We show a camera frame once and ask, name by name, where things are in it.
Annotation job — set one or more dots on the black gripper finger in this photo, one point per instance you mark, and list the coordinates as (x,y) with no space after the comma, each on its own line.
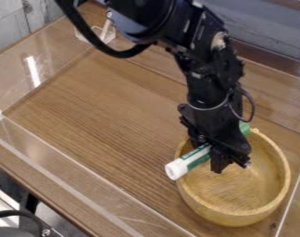
(198,135)
(223,157)

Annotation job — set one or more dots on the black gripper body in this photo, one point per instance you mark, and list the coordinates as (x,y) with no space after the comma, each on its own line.
(221,125)

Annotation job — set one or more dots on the green and white marker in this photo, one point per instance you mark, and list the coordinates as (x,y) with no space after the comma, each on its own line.
(188,159)

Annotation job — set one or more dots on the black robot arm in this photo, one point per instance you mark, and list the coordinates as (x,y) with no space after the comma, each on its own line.
(189,31)

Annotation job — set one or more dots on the clear acrylic front wall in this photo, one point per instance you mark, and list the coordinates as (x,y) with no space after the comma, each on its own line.
(98,207)

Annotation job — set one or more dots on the brown wooden bowl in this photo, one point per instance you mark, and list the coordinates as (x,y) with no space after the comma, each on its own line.
(243,195)

